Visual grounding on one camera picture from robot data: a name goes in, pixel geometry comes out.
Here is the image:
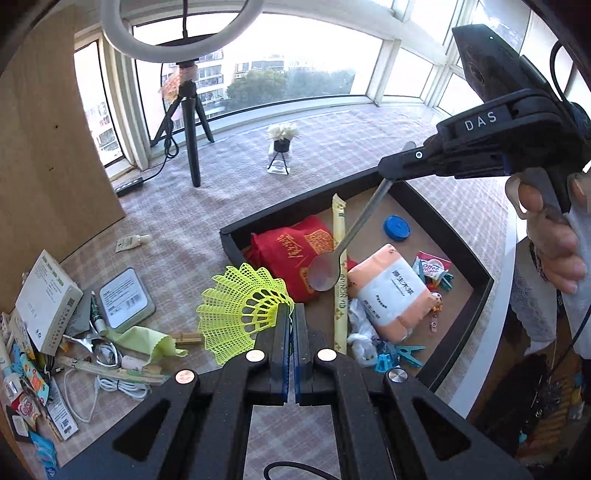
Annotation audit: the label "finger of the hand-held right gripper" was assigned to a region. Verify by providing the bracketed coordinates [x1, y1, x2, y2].
[379, 138, 509, 182]

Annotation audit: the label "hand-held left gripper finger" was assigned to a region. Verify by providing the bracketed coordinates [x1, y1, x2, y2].
[292, 302, 532, 480]
[55, 302, 291, 480]

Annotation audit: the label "blue round lid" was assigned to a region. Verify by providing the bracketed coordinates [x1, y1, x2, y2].
[383, 215, 411, 241]

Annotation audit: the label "yellow plastic shuttlecock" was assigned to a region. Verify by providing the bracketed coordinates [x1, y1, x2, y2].
[196, 263, 296, 366]

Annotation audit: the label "black rimmed tray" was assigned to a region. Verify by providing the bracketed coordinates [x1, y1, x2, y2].
[220, 165, 496, 393]

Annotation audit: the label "metal spoon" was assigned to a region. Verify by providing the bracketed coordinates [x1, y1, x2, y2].
[308, 178, 393, 292]

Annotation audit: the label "teal plastic clothespin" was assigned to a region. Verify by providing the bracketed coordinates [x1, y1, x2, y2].
[376, 344, 426, 372]

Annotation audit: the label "person's right hand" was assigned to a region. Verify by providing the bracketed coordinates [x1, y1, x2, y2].
[505, 172, 589, 295]

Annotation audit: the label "clear plastic wrapper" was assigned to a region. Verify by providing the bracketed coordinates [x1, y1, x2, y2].
[347, 299, 379, 366]

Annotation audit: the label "paper-wrapped chopsticks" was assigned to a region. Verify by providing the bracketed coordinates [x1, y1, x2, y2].
[331, 193, 349, 356]

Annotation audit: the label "red white creamer packet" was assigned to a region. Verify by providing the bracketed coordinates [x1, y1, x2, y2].
[10, 391, 35, 418]
[413, 251, 452, 280]

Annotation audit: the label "orange white tissue pack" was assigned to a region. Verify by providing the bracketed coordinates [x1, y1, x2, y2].
[347, 244, 439, 342]

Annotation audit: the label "white flowers in glass vase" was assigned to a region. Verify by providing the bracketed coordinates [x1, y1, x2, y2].
[266, 122, 301, 175]

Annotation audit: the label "colourful snack packet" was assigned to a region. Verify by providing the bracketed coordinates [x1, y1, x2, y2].
[411, 258, 455, 292]

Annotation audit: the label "red printed cloth bag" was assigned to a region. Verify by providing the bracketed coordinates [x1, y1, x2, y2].
[243, 215, 358, 303]

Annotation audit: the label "lime green cloth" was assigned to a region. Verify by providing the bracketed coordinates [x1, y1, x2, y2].
[107, 326, 189, 363]

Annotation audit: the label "grey tin box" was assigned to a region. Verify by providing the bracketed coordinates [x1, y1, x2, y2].
[98, 268, 157, 330]

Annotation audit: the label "clear-packed wooden utensil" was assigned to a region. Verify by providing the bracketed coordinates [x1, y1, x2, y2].
[69, 357, 171, 384]

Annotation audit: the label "white lace cloth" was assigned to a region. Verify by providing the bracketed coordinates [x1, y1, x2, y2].
[510, 240, 561, 354]

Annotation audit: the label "green white tube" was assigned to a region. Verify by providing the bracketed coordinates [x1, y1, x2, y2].
[90, 292, 110, 337]

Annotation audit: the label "small white bottle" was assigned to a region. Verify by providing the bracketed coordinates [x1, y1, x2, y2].
[115, 234, 152, 253]

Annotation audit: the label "silver metal clip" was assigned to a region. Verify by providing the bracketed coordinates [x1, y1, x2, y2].
[62, 332, 100, 352]

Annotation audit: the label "white label card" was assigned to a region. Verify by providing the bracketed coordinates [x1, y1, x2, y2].
[46, 378, 79, 441]

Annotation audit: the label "black power strip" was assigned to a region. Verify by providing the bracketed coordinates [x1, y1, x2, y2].
[115, 176, 144, 198]

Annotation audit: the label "orange paper tag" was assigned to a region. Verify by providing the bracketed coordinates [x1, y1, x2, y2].
[161, 69, 195, 104]

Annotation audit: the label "white cardboard box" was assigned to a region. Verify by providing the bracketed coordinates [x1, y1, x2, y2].
[15, 250, 84, 355]

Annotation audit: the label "blue snack packet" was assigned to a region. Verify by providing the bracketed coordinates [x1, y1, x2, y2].
[28, 431, 58, 478]

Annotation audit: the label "wooden board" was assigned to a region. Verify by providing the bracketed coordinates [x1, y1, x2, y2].
[0, 21, 126, 315]

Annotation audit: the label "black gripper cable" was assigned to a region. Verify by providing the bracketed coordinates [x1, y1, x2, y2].
[551, 41, 583, 109]

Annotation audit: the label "thin black cable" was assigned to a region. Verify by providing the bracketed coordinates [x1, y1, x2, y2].
[264, 462, 333, 480]

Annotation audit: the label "white charging cable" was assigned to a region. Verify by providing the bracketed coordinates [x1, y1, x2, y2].
[62, 364, 151, 423]

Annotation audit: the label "black power cable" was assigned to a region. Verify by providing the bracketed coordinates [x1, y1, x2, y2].
[139, 62, 181, 182]

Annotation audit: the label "white ring light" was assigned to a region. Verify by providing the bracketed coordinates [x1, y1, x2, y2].
[100, 0, 265, 62]

